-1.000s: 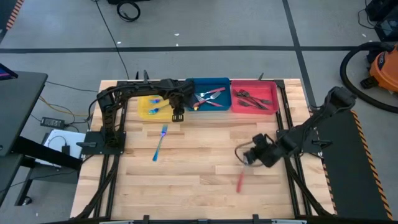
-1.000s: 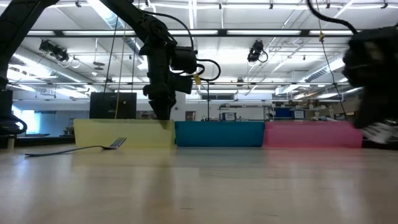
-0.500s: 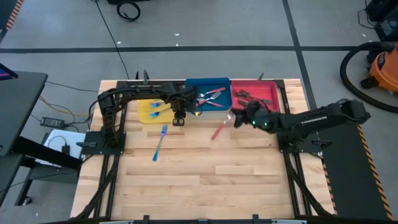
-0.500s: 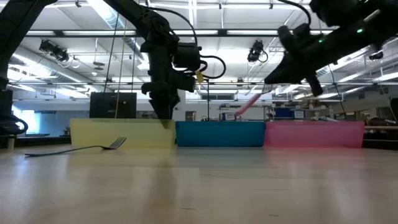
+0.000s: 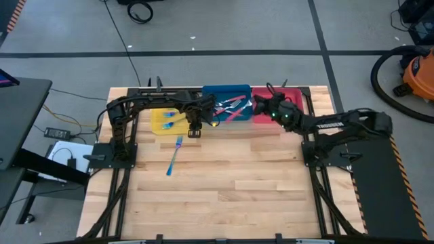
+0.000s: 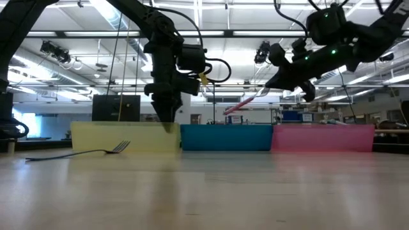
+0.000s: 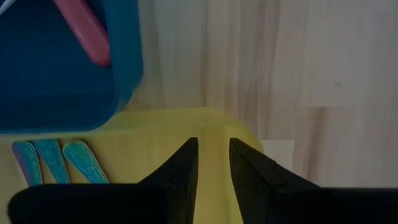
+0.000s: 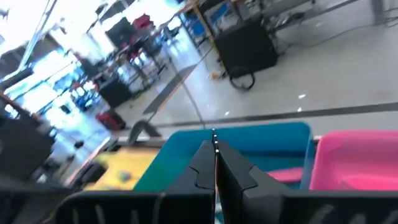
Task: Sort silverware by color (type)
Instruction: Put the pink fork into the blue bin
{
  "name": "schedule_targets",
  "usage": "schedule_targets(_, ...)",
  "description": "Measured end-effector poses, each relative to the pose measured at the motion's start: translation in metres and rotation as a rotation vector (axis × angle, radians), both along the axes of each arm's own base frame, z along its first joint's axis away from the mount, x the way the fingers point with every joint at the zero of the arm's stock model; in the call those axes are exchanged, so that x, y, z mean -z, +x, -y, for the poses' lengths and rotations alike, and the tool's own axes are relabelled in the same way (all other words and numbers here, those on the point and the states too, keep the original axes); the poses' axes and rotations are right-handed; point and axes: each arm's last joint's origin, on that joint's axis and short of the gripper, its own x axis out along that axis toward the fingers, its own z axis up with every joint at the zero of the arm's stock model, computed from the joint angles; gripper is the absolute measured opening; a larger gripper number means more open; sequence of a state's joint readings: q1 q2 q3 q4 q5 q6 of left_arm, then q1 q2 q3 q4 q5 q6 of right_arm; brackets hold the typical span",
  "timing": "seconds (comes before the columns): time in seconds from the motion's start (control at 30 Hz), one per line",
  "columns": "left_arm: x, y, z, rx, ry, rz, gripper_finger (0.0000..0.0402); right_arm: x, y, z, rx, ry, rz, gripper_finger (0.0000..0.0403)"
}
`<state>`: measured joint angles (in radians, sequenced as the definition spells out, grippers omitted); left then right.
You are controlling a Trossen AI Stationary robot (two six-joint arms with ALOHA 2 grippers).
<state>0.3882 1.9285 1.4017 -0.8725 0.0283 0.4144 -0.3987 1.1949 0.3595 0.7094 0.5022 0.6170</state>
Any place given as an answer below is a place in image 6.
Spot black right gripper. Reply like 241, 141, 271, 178
265, 43, 357, 103

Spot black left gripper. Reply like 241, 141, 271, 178
144, 75, 201, 132

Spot red handled silver fork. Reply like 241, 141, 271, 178
222, 86, 271, 116

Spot white cabinet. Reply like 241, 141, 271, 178
174, 94, 192, 126

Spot blue storage bins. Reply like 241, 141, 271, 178
282, 110, 314, 123

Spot yellow plastic bin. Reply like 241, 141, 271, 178
70, 121, 182, 153

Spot black monitor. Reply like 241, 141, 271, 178
91, 94, 142, 123

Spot blue plastic bin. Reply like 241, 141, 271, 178
180, 124, 274, 152

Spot pink plastic bin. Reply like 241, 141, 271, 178
270, 124, 376, 153

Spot iridescent blue fork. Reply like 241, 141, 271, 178
24, 141, 131, 162

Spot overhead light bar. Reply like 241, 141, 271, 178
25, 29, 409, 38

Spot wooden background table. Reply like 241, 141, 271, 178
373, 128, 409, 134

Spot black hanging camera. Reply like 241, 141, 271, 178
254, 40, 272, 65

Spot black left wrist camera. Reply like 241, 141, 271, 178
176, 43, 208, 75

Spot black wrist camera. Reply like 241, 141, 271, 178
305, 3, 348, 46
176, 43, 208, 75

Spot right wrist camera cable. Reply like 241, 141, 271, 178
273, 0, 309, 36

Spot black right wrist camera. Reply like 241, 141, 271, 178
305, 3, 348, 46

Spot black ceiling camera cluster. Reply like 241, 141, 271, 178
40, 40, 72, 64

